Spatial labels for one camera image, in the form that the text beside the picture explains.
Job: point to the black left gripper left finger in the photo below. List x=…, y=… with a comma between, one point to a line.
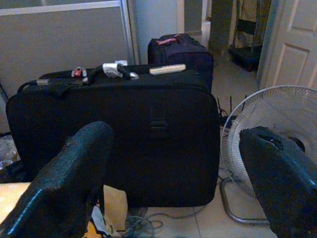
x=57, y=193

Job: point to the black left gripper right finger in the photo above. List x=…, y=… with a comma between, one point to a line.
x=284, y=188

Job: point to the yellow cartoon print blanket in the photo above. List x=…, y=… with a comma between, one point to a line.
x=12, y=196

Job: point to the crumpled clear plastic bag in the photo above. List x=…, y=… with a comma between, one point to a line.
x=8, y=151

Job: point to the white floor fan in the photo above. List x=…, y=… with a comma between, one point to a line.
x=272, y=109

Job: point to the black wifi router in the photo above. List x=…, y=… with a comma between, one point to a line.
x=229, y=119

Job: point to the large black suitcase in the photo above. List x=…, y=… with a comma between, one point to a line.
x=153, y=153

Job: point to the grey luggage label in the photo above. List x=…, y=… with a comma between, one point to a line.
x=42, y=82

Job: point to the red padlock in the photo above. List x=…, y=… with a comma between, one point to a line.
x=78, y=72

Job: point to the black hand trolley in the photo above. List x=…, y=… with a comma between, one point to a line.
x=245, y=52

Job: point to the cream panelled door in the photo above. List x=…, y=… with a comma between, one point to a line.
x=297, y=44

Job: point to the white paper tag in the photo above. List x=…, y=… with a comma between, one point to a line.
x=121, y=63

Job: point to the grey aluminium framed partition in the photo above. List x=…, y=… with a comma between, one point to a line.
x=62, y=42

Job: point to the cream luggage tag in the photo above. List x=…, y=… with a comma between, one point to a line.
x=167, y=69

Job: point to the small dark blue suitcase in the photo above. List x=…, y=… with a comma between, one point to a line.
x=183, y=57

